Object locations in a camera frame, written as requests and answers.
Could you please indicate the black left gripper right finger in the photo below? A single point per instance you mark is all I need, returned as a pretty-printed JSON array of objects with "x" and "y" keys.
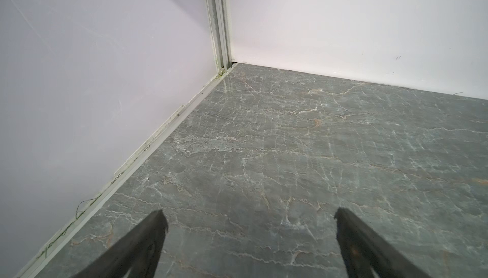
[{"x": 366, "y": 254}]

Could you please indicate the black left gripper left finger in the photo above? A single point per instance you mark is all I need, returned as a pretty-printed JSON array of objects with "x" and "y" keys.
[{"x": 137, "y": 254}]

